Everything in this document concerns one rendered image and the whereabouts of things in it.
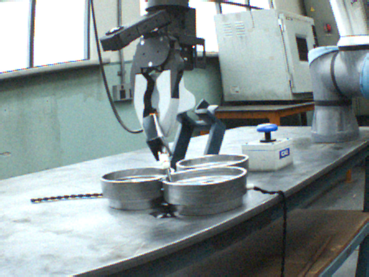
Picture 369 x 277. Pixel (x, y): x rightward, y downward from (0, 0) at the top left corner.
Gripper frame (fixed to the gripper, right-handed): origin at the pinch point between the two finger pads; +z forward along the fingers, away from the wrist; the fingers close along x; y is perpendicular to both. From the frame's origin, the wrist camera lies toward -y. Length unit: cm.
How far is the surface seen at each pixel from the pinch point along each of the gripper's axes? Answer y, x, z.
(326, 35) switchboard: 364, 132, -98
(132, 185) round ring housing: -7.7, -4.1, 7.3
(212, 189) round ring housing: -4.8, -14.7, 7.0
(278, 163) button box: 20.7, -8.1, 5.9
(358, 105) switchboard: 375, 102, -26
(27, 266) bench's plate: -31.0, -13.0, 13.9
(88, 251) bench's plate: -22.5, -13.2, 12.8
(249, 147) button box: 19.0, -2.9, 3.3
